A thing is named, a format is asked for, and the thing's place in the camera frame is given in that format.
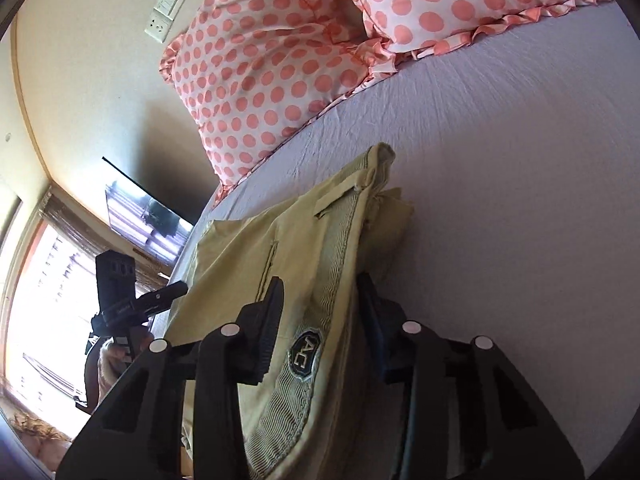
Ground khaki tan pants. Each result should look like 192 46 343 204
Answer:
165 143 412 479

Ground person's left hand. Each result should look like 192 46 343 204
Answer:
96 325 154 402

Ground lavender bed sheet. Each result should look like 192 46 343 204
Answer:
177 2 639 479

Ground large pink polka-dot pillow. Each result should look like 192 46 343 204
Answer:
160 0 396 202

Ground white wall power socket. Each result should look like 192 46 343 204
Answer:
144 11 172 44

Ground white wall light switch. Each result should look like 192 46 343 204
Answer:
153 0 186 22

